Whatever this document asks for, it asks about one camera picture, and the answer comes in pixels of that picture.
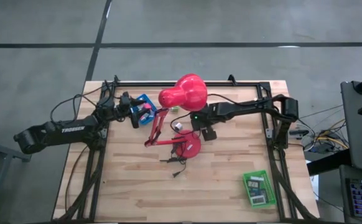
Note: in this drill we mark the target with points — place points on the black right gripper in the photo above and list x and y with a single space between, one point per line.
204 119

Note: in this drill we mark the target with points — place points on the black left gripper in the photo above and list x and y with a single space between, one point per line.
125 105

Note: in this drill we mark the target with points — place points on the dark blue case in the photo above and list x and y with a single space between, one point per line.
256 193

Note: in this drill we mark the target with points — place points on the white case with window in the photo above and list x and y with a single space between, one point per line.
258 200

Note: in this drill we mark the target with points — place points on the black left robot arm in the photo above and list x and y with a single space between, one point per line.
72 130

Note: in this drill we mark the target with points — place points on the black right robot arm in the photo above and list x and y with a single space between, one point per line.
246 107

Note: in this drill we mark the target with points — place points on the blue plastic basket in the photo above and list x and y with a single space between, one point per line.
151 119

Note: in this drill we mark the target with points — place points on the red desk lamp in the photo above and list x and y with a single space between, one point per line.
187 91

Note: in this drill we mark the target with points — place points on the green plastic basket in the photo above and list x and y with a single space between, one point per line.
271 189

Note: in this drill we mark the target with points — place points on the grey metal stand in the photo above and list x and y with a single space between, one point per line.
13 153

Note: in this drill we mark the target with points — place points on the dark grey cart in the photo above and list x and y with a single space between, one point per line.
355 130

